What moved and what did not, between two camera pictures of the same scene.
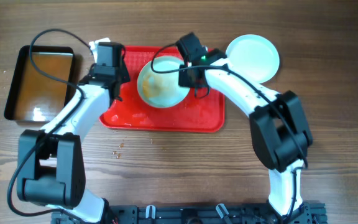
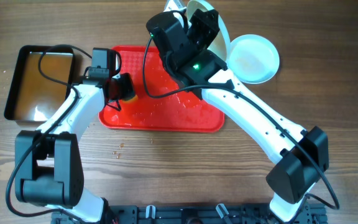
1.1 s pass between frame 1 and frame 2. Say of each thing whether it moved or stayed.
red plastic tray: stayed
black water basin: stayed
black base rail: stayed
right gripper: moved
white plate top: stayed
